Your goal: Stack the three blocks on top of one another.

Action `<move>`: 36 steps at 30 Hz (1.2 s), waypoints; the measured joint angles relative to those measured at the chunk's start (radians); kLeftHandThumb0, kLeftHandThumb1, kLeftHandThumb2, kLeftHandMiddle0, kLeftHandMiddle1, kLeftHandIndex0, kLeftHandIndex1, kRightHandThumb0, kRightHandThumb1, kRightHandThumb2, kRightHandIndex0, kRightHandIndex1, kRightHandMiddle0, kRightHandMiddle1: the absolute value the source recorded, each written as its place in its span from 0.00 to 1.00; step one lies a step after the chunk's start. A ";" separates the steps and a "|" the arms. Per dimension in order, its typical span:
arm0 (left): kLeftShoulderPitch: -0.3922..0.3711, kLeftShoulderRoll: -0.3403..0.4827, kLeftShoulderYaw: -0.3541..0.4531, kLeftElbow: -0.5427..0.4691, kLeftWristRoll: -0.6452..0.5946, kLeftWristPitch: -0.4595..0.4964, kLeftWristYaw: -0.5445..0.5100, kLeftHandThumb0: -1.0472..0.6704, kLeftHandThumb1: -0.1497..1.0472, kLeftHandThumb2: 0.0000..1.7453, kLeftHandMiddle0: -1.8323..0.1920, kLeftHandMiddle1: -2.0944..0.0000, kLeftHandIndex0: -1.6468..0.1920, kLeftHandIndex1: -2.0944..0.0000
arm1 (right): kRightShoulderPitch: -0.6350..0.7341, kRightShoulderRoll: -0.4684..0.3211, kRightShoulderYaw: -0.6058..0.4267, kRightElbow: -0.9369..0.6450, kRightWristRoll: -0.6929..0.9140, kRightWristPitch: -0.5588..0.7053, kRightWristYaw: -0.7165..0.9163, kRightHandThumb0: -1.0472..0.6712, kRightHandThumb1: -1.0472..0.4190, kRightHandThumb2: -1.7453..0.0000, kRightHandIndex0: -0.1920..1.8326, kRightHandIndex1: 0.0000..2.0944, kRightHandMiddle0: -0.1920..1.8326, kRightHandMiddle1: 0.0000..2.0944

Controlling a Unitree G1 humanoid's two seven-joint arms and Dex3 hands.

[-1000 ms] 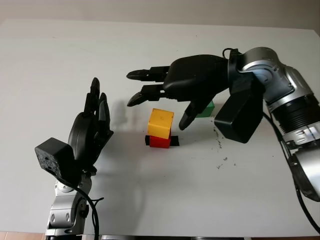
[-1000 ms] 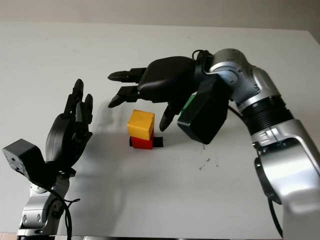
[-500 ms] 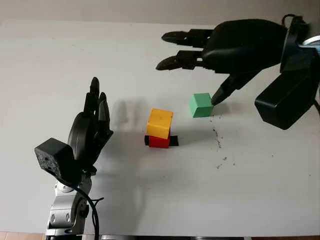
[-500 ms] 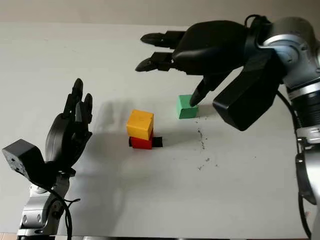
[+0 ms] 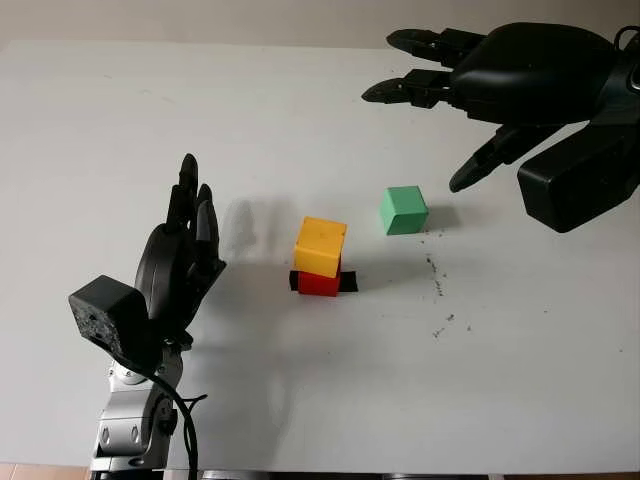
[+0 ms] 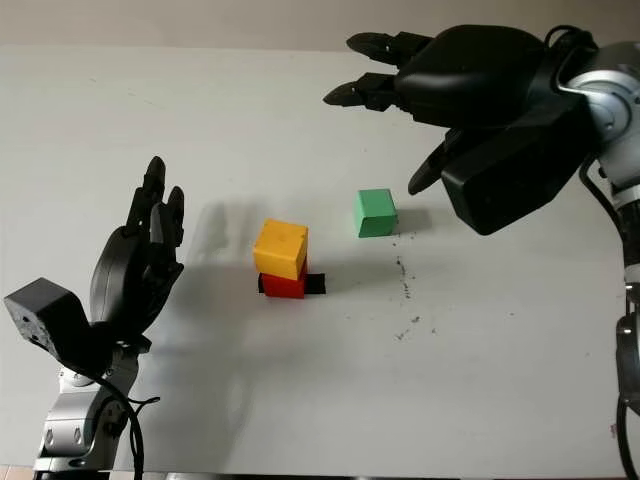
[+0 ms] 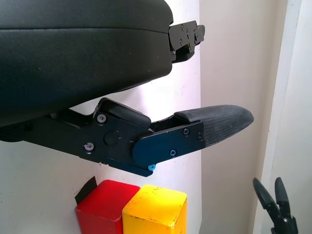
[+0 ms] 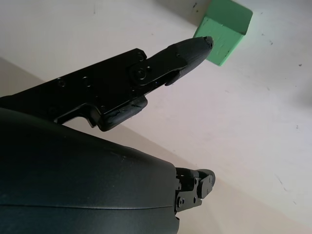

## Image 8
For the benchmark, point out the green cube block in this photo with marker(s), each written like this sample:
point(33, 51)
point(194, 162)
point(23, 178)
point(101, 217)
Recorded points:
point(226, 36)

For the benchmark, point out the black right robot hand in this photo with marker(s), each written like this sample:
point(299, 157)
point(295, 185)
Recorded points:
point(73, 185)

